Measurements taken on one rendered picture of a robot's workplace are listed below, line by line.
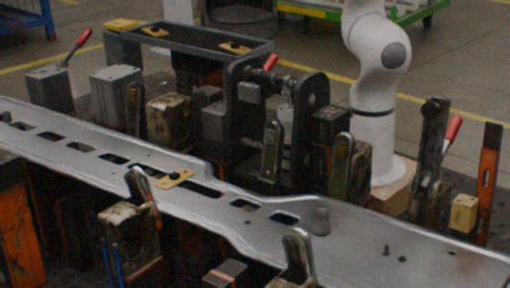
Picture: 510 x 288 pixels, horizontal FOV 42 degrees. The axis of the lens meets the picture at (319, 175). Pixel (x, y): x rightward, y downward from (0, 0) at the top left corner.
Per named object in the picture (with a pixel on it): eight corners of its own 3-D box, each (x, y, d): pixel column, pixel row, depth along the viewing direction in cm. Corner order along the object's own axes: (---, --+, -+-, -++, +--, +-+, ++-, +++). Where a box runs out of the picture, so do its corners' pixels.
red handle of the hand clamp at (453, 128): (412, 182, 115) (446, 111, 121) (413, 189, 117) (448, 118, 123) (433, 189, 113) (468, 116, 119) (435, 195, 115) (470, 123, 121)
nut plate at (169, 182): (167, 190, 126) (166, 185, 126) (152, 185, 128) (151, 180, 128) (196, 172, 133) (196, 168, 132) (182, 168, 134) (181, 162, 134)
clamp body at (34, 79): (43, 199, 183) (15, 74, 166) (76, 182, 192) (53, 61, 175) (66, 209, 179) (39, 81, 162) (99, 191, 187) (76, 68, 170)
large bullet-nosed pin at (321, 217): (308, 240, 115) (308, 207, 111) (318, 231, 117) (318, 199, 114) (323, 245, 113) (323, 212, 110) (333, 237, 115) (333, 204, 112)
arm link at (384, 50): (384, 95, 178) (388, 6, 166) (414, 123, 163) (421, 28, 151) (341, 101, 175) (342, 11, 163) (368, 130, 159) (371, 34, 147)
